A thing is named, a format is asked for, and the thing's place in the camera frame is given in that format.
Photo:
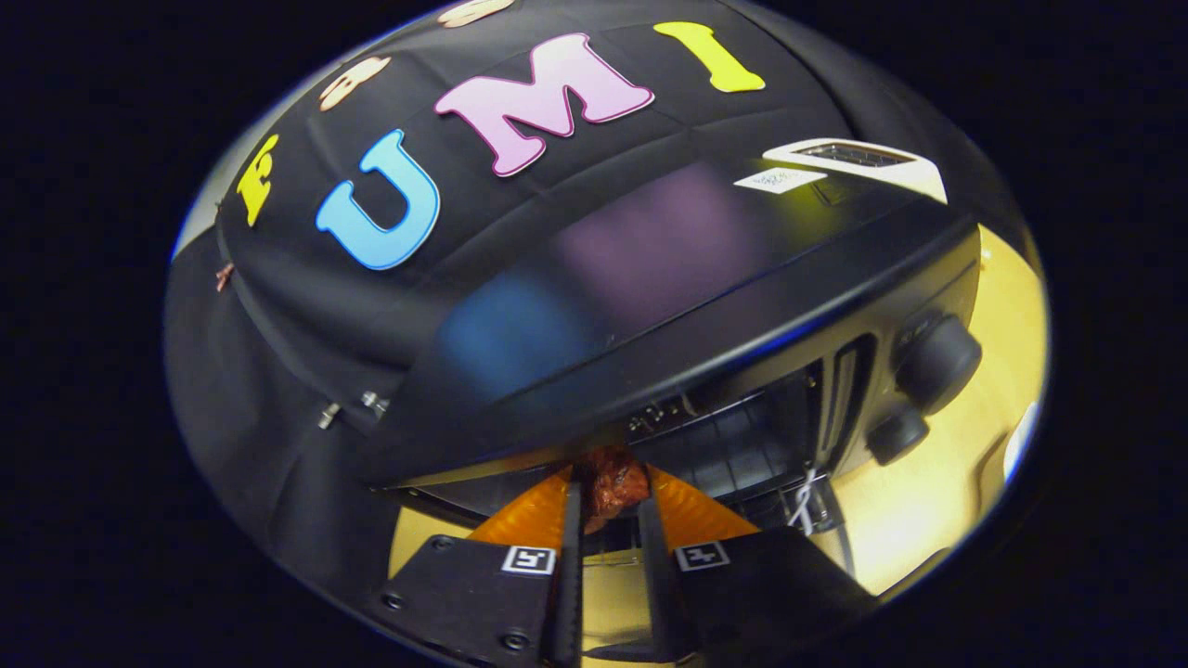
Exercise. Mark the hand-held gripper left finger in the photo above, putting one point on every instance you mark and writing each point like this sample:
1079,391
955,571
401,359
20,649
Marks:
569,594

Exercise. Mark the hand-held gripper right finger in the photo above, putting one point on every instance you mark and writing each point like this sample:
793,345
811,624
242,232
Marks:
657,594

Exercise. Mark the brown bacon strip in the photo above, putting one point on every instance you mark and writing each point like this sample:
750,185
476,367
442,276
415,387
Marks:
617,487

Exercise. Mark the black toaster oven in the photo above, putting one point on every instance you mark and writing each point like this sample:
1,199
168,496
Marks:
705,343

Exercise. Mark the white toaster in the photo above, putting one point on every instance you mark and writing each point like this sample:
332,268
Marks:
914,176

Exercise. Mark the silver clip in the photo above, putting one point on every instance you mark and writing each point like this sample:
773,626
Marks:
329,415

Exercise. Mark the white ribbed dish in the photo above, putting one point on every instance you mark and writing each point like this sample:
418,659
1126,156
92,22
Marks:
1019,445

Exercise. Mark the pink clip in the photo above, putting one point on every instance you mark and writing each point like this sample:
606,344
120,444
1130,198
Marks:
225,276

